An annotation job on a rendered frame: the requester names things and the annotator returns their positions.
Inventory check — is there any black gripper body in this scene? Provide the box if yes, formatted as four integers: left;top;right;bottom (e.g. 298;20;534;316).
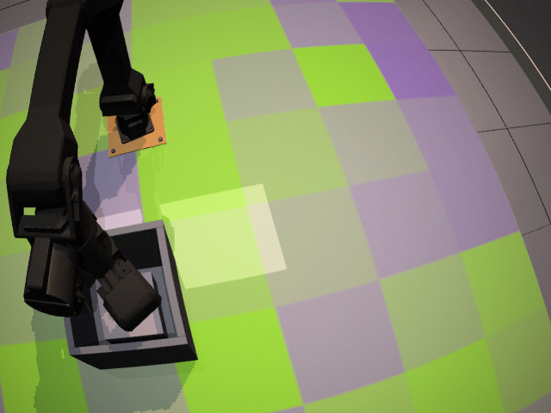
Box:
77;200;162;332

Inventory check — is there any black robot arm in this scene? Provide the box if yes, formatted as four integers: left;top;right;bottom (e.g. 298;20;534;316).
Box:
6;0;157;317

